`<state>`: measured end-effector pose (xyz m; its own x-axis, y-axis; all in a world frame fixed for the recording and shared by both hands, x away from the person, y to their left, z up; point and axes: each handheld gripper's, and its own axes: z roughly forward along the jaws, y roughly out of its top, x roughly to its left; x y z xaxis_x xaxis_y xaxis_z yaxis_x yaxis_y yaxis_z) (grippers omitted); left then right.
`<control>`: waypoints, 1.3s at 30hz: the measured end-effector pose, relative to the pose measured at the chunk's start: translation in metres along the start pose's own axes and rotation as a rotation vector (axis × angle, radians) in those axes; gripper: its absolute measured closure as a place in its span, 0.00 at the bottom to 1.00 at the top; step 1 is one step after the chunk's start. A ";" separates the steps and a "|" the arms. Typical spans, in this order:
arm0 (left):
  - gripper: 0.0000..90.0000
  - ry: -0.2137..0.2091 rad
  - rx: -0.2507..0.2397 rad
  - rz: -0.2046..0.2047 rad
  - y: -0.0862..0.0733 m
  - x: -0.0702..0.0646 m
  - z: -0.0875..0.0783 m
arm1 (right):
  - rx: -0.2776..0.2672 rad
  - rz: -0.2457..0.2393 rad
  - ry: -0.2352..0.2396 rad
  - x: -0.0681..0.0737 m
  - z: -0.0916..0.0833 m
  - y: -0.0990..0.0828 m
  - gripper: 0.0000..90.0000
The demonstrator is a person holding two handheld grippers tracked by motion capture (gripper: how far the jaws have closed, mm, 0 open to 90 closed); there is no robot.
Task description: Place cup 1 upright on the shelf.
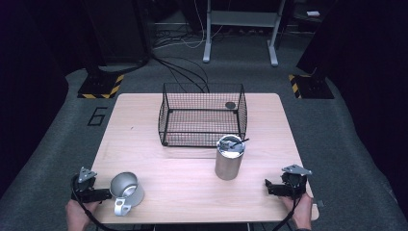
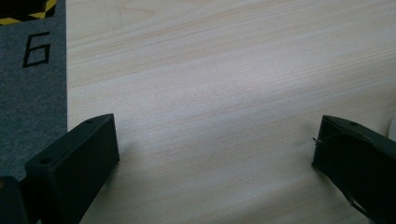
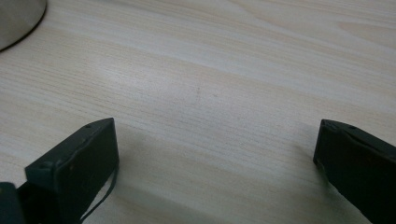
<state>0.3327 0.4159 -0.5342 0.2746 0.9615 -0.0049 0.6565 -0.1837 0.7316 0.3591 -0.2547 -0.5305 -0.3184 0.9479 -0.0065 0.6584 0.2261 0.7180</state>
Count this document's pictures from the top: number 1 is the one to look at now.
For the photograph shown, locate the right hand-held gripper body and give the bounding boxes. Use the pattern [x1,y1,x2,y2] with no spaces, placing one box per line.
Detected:
[280,164,313,198]

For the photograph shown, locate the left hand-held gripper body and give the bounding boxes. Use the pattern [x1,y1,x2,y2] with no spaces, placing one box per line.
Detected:
[70,167,98,204]

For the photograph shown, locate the metal mug with handle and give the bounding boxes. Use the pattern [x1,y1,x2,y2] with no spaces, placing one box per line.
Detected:
[110,171,145,217]

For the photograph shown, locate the steel tumbler with lid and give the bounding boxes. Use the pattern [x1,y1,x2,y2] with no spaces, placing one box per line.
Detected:
[214,134,246,181]

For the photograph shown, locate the black straw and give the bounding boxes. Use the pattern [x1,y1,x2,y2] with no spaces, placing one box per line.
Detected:
[230,138,250,149]

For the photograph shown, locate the black wire basket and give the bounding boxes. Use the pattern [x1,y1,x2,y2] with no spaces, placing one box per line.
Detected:
[158,82,248,148]

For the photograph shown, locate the person's left hand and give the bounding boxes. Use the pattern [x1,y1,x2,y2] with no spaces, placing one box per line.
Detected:
[64,199,100,231]

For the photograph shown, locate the person's right hand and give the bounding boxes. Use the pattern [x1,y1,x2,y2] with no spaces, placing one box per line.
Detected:
[279,192,314,230]

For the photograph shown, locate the dark curtain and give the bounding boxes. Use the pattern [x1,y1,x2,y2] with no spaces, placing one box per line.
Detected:
[296,0,408,219]
[0,0,70,196]

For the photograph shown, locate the black cabinet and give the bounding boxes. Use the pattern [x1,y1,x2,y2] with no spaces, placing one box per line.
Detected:
[84,0,151,65]

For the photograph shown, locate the white metal stand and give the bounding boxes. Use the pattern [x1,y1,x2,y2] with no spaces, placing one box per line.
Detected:
[202,0,287,67]

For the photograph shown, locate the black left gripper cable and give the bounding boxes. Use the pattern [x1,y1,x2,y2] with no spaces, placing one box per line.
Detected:
[71,179,155,231]

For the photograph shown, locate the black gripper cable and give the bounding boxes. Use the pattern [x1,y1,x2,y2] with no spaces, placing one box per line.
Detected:
[271,179,304,231]
[71,179,155,231]

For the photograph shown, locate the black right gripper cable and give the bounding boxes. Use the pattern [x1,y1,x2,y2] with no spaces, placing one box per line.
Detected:
[271,179,304,231]

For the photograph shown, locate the black yellow striped base plate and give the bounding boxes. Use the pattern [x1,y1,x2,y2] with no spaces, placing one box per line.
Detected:
[77,74,125,100]
[288,74,335,100]

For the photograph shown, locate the black floor cables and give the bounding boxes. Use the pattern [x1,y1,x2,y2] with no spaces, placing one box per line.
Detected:
[150,54,211,94]

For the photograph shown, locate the white floor cables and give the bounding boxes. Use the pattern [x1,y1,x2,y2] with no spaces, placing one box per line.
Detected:
[153,0,225,50]

